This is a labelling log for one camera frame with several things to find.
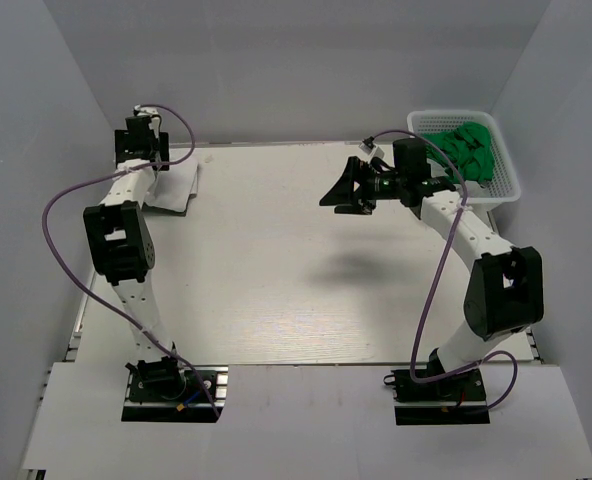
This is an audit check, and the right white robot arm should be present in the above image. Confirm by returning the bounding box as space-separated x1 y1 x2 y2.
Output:
319 137 544 399

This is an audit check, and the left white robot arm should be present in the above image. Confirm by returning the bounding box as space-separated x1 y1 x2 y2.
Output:
83 106 175 370

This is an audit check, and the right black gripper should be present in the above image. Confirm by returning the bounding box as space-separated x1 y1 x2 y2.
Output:
320 156 406 216

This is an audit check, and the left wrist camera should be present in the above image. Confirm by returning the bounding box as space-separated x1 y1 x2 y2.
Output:
133 105 160 118

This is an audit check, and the white t shirt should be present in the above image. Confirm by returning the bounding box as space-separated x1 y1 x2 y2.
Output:
143 158 201 214

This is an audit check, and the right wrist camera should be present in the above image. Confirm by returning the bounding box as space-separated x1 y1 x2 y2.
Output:
359 137 384 158

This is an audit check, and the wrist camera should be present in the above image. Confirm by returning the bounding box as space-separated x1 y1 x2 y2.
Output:
359 137 384 158
133 105 160 118

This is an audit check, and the purple cable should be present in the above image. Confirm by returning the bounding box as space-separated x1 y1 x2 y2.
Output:
363 129 520 412
41 103 222 421

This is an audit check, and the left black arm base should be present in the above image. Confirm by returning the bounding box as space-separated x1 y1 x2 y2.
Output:
121 366 229 423

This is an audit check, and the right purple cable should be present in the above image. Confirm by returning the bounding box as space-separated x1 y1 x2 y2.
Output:
363 129 520 412

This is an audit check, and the white plastic basket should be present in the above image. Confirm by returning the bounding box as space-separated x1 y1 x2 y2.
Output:
407 110 521 210

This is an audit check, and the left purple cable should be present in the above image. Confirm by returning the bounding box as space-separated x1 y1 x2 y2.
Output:
41 103 222 421

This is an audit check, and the crumpled green t shirt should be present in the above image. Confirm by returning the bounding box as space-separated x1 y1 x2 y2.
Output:
423 122 495 184

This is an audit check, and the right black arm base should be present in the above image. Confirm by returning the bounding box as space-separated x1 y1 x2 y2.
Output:
383 369 490 426

